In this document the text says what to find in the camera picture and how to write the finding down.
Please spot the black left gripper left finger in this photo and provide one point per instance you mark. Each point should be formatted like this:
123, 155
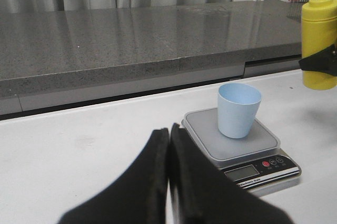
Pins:
138, 195

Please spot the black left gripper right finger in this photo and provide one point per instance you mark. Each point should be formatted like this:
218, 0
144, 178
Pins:
200, 193

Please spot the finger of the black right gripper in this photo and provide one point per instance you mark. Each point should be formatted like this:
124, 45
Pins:
323, 61

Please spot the yellow squeeze bottle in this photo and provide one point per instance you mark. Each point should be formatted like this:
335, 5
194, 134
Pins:
318, 27

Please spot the light blue plastic cup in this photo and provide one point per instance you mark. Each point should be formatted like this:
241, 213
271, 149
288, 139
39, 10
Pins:
237, 105

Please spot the digital kitchen scale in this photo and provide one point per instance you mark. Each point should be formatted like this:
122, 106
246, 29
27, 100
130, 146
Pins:
256, 163

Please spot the grey stone counter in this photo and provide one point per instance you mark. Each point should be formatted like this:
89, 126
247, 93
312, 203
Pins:
59, 60

